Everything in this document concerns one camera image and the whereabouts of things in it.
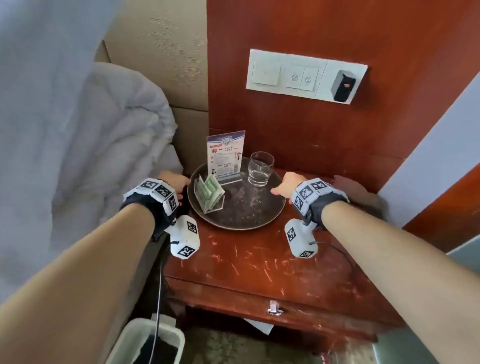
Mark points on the clear drinking glass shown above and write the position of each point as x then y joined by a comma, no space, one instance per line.
260,170

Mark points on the white trash bin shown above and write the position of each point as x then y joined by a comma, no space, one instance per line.
150,341

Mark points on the white bed sheet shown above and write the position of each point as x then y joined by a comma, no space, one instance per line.
37,112

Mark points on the person's right forearm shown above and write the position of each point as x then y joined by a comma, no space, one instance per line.
401,262

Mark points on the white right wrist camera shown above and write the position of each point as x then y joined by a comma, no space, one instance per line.
300,238

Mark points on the acrylic sign stand with leaflet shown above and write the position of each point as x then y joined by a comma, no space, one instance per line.
225,157

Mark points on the person's right hand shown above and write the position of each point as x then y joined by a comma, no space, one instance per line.
290,183

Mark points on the wrist marker band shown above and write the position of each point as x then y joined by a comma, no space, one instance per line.
157,195
313,197

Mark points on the person's right thumb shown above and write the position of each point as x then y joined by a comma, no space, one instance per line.
278,191

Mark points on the black plug adapter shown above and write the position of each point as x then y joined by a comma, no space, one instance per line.
343,87

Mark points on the clear acrylic packet holder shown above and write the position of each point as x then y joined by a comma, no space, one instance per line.
219,202

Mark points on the white wall switch panel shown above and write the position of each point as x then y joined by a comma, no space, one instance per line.
285,77

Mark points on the beige padded headboard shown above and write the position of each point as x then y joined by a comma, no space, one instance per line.
165,56

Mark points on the white crumpled duvet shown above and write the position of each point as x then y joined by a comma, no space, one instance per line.
120,150

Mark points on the right wrist marker band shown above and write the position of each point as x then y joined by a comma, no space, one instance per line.
313,197

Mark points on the green packet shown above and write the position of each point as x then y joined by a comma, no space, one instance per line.
205,195
215,187

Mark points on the left wrist marker band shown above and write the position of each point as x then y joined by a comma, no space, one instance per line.
157,195

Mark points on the person's left fingers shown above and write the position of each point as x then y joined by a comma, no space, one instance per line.
183,184

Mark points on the red-brown wooden nightstand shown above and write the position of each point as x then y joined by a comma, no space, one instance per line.
258,266

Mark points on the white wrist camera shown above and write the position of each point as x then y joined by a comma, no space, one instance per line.
185,238
300,238

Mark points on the person's left hand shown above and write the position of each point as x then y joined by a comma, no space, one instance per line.
173,180

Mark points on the white paper sheet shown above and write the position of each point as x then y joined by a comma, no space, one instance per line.
260,326

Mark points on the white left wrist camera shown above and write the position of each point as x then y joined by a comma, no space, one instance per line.
185,238

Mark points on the round dark metal tray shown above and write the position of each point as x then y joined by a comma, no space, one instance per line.
247,206

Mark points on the person's left forearm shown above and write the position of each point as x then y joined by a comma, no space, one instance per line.
86,277

